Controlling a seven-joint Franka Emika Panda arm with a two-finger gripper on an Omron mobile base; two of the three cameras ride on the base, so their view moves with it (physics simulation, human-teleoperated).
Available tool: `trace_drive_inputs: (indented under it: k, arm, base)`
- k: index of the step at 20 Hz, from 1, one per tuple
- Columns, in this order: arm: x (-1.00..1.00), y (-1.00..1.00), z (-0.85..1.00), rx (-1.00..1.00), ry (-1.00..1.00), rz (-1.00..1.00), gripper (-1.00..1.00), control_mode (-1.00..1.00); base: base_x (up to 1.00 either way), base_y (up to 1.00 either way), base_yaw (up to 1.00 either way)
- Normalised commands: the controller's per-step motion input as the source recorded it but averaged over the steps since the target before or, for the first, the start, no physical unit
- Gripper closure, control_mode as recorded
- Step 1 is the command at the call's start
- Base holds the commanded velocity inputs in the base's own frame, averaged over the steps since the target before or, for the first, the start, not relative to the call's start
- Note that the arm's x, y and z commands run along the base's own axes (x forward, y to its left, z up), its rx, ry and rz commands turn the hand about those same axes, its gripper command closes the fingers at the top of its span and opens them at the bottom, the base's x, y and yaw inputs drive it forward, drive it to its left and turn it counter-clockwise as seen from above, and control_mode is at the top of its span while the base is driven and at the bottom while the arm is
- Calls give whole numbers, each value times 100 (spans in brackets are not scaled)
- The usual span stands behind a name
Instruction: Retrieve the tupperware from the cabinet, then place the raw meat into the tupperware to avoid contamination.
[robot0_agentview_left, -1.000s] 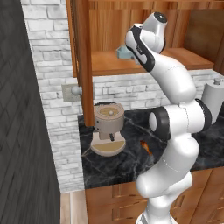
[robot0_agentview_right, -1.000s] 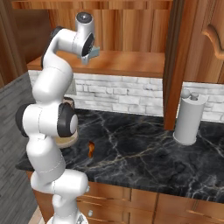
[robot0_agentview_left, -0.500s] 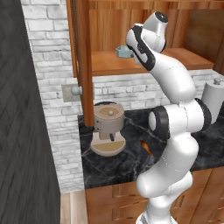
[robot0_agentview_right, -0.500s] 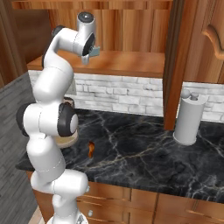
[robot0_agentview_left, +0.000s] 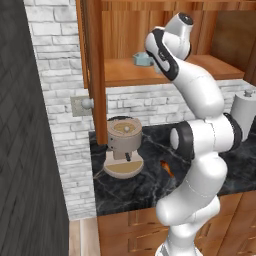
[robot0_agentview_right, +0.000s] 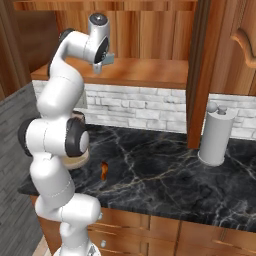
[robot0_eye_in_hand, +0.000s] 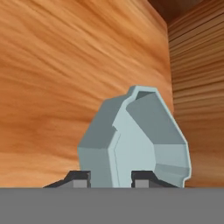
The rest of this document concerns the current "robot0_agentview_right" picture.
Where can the open wooden wall cabinet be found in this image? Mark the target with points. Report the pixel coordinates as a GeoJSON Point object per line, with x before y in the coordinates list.
{"type": "Point", "coordinates": [140, 71]}

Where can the wide wooden drawer front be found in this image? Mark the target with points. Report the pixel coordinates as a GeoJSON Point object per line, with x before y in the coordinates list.
{"type": "Point", "coordinates": [216, 240]}

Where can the dark wooden cabinet door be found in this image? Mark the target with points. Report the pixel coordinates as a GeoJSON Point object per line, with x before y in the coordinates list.
{"type": "Point", "coordinates": [13, 50]}

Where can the orange-brown raw meat piece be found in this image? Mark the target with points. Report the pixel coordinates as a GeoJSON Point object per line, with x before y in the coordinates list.
{"type": "Point", "coordinates": [104, 170]}

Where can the beige wall socket plate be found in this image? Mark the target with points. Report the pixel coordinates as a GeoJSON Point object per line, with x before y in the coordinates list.
{"type": "Point", "coordinates": [82, 102]}

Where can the white paper towel holder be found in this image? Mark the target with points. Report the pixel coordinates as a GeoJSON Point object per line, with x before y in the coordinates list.
{"type": "Point", "coordinates": [216, 140]}

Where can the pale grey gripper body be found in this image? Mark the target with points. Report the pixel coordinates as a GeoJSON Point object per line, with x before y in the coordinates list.
{"type": "Point", "coordinates": [108, 58]}

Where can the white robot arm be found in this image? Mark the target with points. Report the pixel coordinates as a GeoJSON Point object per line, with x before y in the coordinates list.
{"type": "Point", "coordinates": [50, 140]}

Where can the wooden cabinet door arched panel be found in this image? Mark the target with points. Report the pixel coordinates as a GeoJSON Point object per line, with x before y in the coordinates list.
{"type": "Point", "coordinates": [233, 60]}

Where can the wooden cabinet door seen edge-on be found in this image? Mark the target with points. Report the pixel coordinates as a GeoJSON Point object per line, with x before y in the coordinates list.
{"type": "Point", "coordinates": [197, 83]}

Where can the small grey drawer knob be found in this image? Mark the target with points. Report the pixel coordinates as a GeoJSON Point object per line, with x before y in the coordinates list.
{"type": "Point", "coordinates": [103, 243]}
{"type": "Point", "coordinates": [100, 216]}

